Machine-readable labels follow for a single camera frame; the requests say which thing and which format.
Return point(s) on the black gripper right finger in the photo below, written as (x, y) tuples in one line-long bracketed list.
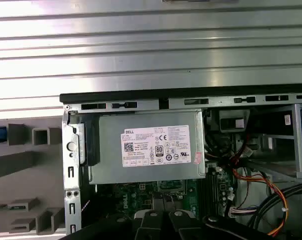
[(175, 225)]

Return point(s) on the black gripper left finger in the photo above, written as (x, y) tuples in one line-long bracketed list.
[(145, 225)]

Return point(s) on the green motherboard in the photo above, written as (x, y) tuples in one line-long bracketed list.
[(140, 197)]

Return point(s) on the black RAM slot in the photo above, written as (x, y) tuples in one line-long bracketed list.
[(214, 192), (205, 192)]

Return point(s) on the grey power supply unit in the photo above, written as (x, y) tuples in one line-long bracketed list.
[(110, 150)]

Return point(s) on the metal drive cage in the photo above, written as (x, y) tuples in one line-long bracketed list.
[(278, 165)]

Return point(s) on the black open PC case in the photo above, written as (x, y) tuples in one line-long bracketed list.
[(165, 91)]

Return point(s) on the grey parts rack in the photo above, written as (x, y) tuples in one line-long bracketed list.
[(21, 160)]

